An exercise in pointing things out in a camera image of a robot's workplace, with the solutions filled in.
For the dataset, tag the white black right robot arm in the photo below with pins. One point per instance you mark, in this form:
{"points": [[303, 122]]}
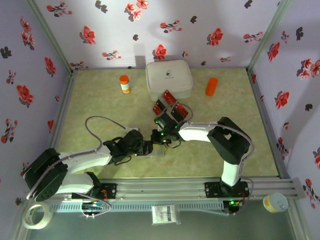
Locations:
{"points": [[195, 131]]}

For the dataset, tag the aluminium side rail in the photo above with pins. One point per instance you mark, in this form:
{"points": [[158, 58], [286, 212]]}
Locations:
{"points": [[268, 125], [60, 110]]}

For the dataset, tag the clear tape roll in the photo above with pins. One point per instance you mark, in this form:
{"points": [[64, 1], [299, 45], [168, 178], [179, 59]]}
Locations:
{"points": [[28, 217]]}

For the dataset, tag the red VIP card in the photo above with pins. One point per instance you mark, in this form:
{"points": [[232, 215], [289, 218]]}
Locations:
{"points": [[157, 108], [181, 111], [170, 97]]}

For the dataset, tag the orange cap pill bottle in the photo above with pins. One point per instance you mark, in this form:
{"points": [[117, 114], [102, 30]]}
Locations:
{"points": [[125, 85]]}

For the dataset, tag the white yellow round container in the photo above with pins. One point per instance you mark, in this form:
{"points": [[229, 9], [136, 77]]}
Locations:
{"points": [[275, 202]]}

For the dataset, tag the green circuit board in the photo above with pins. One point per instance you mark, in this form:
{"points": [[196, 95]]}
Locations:
{"points": [[232, 203], [93, 205]]}

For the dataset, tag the white plastic lidded box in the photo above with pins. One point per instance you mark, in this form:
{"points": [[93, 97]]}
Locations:
{"points": [[170, 75]]}

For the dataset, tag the orange plastic bottle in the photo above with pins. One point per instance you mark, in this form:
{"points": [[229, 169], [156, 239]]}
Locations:
{"points": [[211, 86]]}

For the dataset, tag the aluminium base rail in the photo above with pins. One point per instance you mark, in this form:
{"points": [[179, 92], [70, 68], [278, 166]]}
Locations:
{"points": [[160, 188]]}

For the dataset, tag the aluminium frame post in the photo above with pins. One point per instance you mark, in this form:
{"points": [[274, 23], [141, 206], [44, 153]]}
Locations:
{"points": [[51, 37], [266, 37]]}

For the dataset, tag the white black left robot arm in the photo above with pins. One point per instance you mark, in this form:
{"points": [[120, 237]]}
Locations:
{"points": [[85, 157]]}

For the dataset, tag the clear plastic bag with label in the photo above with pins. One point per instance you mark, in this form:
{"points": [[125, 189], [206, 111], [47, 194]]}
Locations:
{"points": [[165, 215]]}

